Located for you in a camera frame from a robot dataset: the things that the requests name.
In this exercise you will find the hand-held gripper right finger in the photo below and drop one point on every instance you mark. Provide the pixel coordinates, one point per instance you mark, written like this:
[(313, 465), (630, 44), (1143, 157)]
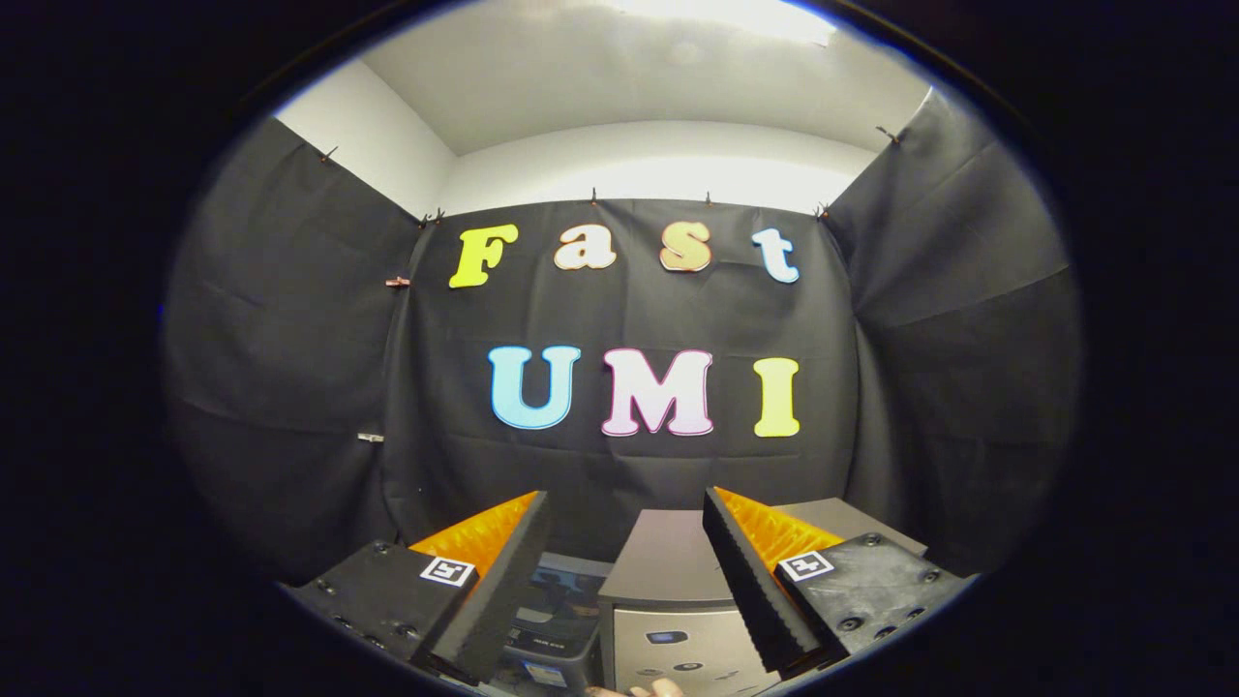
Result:
[(740, 571)]

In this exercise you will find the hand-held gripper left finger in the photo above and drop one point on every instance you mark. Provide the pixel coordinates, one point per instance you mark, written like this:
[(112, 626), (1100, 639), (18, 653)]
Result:
[(513, 571)]

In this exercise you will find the black backdrop cloth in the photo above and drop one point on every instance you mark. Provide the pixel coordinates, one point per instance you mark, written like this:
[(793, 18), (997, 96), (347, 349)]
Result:
[(629, 310)]

